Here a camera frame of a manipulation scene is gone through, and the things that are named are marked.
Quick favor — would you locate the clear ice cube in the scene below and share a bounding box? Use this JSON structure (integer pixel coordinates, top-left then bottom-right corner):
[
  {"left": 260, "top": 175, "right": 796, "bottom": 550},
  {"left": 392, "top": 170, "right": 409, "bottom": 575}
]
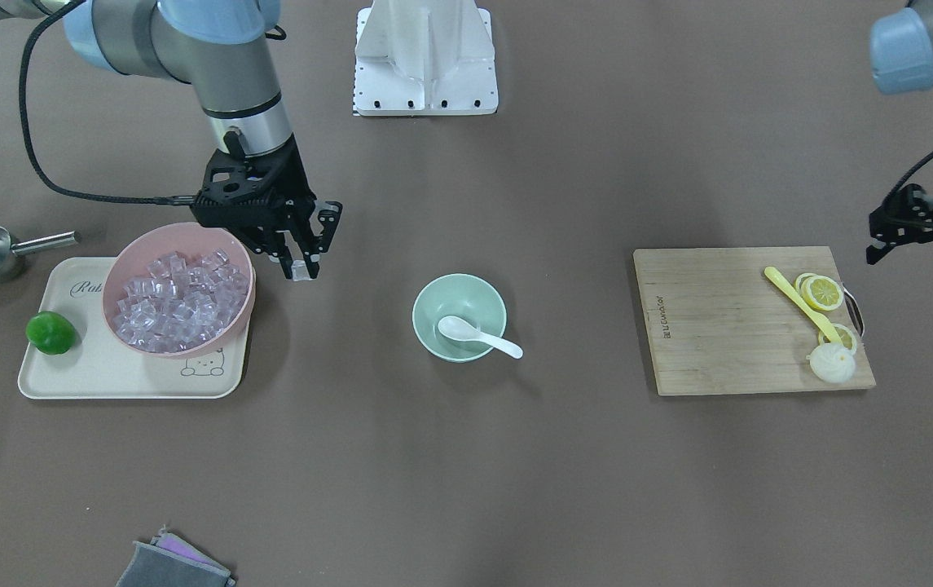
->
[{"left": 291, "top": 259, "right": 312, "bottom": 282}]

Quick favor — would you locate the wooden cutting board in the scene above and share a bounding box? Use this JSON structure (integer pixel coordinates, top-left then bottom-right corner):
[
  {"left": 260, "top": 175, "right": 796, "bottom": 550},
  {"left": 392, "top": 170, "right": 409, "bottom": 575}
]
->
[{"left": 633, "top": 246, "right": 876, "bottom": 397}]

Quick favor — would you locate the white garlic-shaped dumpling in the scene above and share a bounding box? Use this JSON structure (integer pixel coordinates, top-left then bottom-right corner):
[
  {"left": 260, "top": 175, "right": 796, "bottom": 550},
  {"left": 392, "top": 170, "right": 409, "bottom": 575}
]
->
[{"left": 808, "top": 342, "right": 856, "bottom": 384}]

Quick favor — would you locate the white central column base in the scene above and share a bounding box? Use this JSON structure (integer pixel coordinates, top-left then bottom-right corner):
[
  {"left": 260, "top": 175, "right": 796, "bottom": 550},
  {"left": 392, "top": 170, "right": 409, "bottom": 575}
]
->
[{"left": 352, "top": 1, "right": 500, "bottom": 117}]

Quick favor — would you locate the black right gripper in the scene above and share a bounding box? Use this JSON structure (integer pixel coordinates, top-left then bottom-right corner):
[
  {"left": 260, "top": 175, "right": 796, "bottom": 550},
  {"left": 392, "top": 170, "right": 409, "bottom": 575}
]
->
[{"left": 191, "top": 136, "right": 343, "bottom": 280}]

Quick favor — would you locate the pink bowl of ice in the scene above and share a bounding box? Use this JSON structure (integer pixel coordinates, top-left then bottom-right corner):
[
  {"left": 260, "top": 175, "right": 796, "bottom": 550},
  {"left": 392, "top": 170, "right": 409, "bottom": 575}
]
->
[{"left": 102, "top": 223, "right": 255, "bottom": 358}]

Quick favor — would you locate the grey and purple cloth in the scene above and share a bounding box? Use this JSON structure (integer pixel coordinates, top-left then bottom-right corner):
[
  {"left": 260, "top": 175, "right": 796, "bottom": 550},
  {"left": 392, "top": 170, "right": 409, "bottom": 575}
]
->
[{"left": 116, "top": 527, "right": 236, "bottom": 586}]

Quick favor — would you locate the light green ceramic bowl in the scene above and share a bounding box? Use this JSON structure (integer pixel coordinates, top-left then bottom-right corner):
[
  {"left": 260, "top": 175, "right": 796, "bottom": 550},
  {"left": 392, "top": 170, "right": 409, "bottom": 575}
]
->
[{"left": 411, "top": 272, "right": 508, "bottom": 363}]

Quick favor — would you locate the green lime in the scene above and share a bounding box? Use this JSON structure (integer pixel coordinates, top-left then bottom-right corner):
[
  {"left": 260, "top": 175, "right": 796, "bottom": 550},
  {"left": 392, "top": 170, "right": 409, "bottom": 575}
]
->
[{"left": 25, "top": 311, "right": 78, "bottom": 355}]

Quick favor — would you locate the lemon slice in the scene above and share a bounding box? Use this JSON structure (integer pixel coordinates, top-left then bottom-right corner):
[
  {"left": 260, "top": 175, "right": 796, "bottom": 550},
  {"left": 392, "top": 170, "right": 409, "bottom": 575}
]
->
[
  {"left": 812, "top": 323, "right": 860, "bottom": 356},
  {"left": 797, "top": 274, "right": 845, "bottom": 312}
]

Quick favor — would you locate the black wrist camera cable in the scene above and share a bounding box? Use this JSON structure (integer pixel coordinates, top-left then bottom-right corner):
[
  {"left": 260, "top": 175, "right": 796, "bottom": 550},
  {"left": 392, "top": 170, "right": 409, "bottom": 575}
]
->
[{"left": 18, "top": 0, "right": 198, "bottom": 205}]

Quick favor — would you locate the white ceramic spoon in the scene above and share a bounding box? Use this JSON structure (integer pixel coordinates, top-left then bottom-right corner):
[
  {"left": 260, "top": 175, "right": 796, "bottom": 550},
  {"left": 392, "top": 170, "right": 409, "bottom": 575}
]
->
[{"left": 438, "top": 316, "right": 523, "bottom": 360}]

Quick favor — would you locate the beige plastic tray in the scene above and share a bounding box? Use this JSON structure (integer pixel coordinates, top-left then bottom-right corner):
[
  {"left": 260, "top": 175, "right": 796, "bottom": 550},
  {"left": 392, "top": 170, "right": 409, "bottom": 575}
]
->
[{"left": 18, "top": 257, "right": 249, "bottom": 400}]

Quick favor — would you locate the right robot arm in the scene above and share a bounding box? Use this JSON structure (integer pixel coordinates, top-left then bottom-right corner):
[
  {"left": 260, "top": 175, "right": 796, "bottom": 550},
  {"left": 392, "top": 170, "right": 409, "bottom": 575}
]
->
[{"left": 0, "top": 1, "right": 343, "bottom": 280}]

